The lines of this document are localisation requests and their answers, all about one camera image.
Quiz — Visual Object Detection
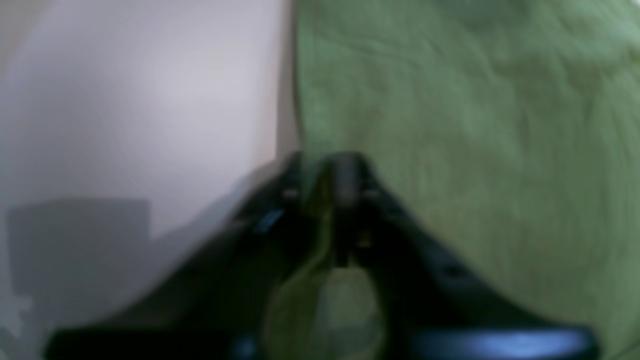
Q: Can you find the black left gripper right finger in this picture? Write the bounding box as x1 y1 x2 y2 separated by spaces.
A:
326 152 601 360

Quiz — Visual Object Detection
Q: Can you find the green t-shirt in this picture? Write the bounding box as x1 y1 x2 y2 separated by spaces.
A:
295 0 640 360

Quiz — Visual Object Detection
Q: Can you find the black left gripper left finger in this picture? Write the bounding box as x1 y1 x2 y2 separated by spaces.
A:
44 153 313 360

